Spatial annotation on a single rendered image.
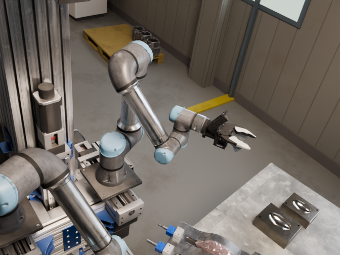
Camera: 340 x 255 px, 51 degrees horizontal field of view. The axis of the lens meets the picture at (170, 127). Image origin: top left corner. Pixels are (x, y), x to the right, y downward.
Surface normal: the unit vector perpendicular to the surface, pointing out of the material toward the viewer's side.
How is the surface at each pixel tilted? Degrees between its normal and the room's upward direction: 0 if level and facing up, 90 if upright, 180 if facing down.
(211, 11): 90
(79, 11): 90
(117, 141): 7
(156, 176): 0
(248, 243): 0
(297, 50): 90
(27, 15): 90
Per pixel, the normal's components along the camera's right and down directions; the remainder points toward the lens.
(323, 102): -0.79, 0.29
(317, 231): 0.14, -0.77
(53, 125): 0.60, 0.56
